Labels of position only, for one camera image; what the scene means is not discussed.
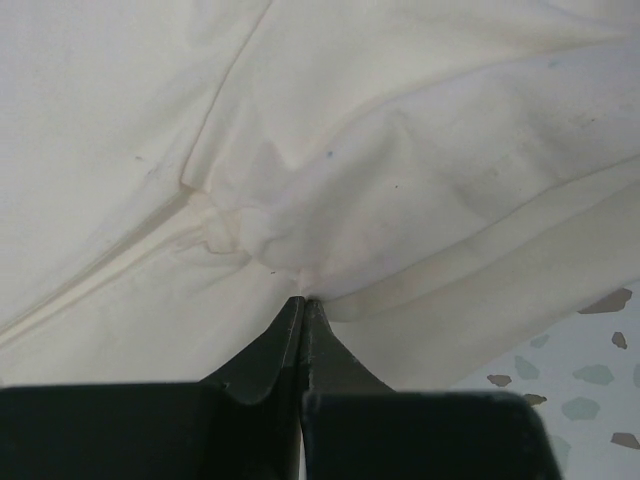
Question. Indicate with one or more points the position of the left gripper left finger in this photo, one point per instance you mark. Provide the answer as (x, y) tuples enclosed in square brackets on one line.
[(254, 431)]

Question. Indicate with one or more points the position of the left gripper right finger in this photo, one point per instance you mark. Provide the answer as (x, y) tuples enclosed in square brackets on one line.
[(337, 397)]

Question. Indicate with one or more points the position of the cream white t shirt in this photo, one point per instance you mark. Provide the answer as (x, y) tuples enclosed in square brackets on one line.
[(448, 177)]

